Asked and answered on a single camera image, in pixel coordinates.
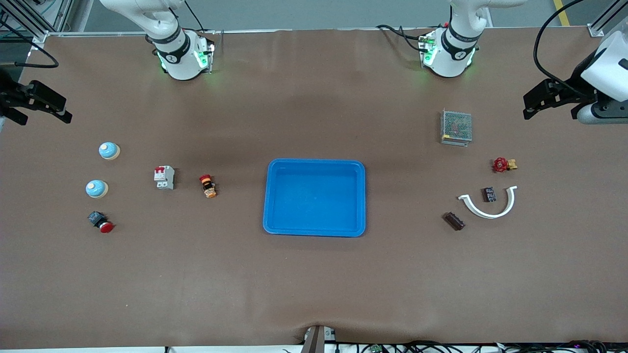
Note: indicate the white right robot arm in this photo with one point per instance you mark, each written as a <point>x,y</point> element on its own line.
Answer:
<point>176,63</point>

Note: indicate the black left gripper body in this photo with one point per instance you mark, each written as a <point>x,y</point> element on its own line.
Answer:
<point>577,84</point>

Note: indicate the white circuit breaker red switch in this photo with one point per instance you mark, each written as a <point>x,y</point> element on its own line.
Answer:
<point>165,177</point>

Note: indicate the red mushroom push button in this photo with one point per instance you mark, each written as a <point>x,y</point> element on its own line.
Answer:
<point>102,222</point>

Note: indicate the white curved plastic clamp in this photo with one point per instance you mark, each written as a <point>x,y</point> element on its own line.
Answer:
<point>485,214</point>

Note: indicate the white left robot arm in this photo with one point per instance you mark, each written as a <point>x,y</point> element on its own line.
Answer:
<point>449,59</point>

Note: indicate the grey metal table bracket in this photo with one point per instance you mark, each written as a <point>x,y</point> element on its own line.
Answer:
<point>318,339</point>

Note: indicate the blue plastic tray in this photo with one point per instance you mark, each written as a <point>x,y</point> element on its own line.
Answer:
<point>315,197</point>

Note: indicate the small black electrolytic capacitor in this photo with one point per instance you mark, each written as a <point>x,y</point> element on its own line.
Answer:
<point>489,194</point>

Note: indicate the metal mesh power supply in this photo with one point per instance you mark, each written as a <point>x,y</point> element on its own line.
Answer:
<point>456,127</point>

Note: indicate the dark brown electrolytic capacitor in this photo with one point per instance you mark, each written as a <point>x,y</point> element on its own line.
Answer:
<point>454,221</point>

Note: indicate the blue call bell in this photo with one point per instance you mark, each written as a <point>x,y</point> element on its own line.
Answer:
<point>108,150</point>
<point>96,188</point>

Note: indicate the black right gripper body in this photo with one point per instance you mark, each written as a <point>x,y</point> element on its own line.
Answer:
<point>6,96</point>

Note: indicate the red orange emergency stop switch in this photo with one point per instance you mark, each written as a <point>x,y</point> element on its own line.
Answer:
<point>208,186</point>

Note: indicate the aluminium frame profile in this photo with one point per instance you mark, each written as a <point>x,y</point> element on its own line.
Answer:
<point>29,19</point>
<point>606,17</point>

